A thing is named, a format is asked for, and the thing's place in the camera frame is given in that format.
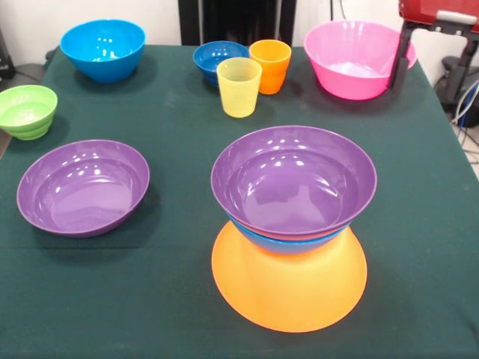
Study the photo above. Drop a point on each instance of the purple shallow bowl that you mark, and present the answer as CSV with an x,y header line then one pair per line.
x,y
82,194
292,194

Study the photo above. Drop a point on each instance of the small dark blue bowl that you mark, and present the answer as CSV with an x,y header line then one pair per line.
x,y
209,56

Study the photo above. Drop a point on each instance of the dark green tablecloth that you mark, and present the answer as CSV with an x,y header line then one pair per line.
x,y
93,299

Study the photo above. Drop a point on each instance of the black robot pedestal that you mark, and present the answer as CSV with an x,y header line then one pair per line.
x,y
239,22

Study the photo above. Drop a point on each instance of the small green bowl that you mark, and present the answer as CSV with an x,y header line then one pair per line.
x,y
26,112

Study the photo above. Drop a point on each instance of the light blue bowl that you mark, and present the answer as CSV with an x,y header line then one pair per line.
x,y
103,48
292,247

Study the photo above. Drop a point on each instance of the large pink bowl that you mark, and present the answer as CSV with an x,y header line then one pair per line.
x,y
355,48

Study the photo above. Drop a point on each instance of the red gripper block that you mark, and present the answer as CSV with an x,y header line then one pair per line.
x,y
423,9

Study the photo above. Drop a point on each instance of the large orange bowl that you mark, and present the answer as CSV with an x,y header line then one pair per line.
x,y
288,291

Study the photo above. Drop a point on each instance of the orange cup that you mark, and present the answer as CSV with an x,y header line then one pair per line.
x,y
275,75

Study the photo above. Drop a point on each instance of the yellow cup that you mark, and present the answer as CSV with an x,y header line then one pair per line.
x,y
239,93

